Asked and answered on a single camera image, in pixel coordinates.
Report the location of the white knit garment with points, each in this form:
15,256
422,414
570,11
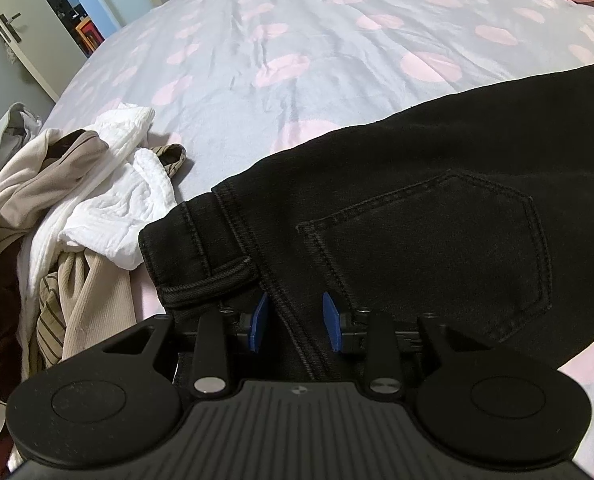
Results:
124,129

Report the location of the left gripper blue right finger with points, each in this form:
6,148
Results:
367,347

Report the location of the grey pink-dotted bed sheet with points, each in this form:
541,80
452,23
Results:
242,80

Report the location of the beige ribbed garment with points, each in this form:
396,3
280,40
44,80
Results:
84,298

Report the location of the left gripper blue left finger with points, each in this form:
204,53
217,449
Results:
227,349

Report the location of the black jeans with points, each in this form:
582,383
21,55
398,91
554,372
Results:
478,207

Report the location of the striped brown garment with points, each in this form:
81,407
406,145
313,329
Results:
140,192

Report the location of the cream bedroom door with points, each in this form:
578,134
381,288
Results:
42,43

